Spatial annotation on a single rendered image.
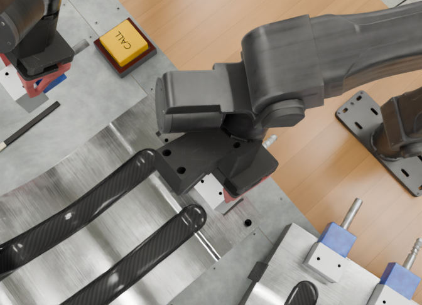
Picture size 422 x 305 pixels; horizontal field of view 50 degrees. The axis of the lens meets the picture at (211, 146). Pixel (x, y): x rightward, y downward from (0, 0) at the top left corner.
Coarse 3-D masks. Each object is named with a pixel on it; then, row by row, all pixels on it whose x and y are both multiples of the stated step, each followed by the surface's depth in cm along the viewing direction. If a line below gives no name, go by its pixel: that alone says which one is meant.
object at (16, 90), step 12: (72, 48) 66; (84, 48) 67; (0, 72) 63; (12, 72) 63; (12, 84) 62; (36, 84) 64; (12, 96) 62; (24, 96) 62; (36, 96) 65; (24, 108) 65; (36, 108) 67
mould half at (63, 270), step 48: (96, 144) 68; (144, 144) 68; (48, 192) 66; (144, 192) 67; (192, 192) 67; (0, 240) 60; (96, 240) 65; (192, 240) 65; (240, 240) 65; (0, 288) 58; (48, 288) 60; (144, 288) 64
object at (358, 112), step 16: (352, 96) 80; (368, 96) 80; (336, 112) 80; (352, 112) 80; (368, 112) 80; (352, 128) 79; (368, 128) 79; (384, 128) 73; (368, 144) 78; (384, 144) 74; (384, 160) 78; (400, 160) 78; (416, 160) 78; (400, 176) 77; (416, 176) 77; (416, 192) 76
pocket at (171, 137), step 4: (156, 132) 69; (184, 132) 72; (160, 136) 72; (164, 136) 72; (168, 136) 72; (172, 136) 72; (176, 136) 72; (164, 140) 71; (168, 140) 71; (172, 140) 71
